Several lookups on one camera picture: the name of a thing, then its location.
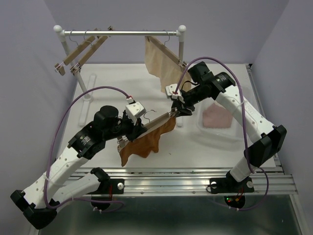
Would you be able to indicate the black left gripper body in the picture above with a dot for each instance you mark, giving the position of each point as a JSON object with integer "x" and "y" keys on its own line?
{"x": 124, "y": 127}

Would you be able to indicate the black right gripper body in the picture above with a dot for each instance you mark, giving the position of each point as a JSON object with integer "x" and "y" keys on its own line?
{"x": 191, "y": 98}

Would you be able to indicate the beige hanger with orange underwear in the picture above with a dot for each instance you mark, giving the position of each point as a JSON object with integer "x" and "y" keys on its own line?
{"x": 150, "y": 126}

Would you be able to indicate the orange underwear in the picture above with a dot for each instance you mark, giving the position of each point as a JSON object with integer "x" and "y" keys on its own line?
{"x": 146, "y": 144}

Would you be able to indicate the pink underwear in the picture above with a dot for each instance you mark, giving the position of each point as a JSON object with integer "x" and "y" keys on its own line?
{"x": 216, "y": 117}

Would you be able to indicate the beige clip hanger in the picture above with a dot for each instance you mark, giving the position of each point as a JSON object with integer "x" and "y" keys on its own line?
{"x": 69, "y": 59}
{"x": 93, "y": 43}

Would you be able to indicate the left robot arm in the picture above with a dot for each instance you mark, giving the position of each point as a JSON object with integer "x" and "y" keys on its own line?
{"x": 41, "y": 201}

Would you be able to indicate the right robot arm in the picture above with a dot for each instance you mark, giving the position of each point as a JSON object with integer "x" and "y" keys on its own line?
{"x": 262, "y": 138}

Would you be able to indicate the cream underwear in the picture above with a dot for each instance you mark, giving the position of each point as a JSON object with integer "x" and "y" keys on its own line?
{"x": 161, "y": 66}

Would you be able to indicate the beige hanger with cream underwear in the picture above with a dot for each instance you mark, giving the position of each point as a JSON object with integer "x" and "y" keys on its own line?
{"x": 176, "y": 58}

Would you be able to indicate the empty beige clip hanger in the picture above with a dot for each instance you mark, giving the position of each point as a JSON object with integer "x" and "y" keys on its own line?
{"x": 69, "y": 59}

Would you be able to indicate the white metal clothes rack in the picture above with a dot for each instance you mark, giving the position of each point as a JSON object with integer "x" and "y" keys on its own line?
{"x": 70, "y": 40}

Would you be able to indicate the white plastic basket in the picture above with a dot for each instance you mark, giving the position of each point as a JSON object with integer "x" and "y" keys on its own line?
{"x": 219, "y": 137}

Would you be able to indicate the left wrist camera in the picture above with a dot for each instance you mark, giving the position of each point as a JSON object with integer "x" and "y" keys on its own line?
{"x": 134, "y": 110}

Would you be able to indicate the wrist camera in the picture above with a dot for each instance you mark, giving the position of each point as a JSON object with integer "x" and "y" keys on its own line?
{"x": 173, "y": 93}
{"x": 134, "y": 110}

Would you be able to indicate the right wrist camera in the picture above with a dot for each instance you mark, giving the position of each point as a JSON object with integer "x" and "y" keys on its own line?
{"x": 173, "y": 93}

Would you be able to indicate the aluminium mounting rail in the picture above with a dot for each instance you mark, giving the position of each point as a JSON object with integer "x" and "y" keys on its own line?
{"x": 188, "y": 157}

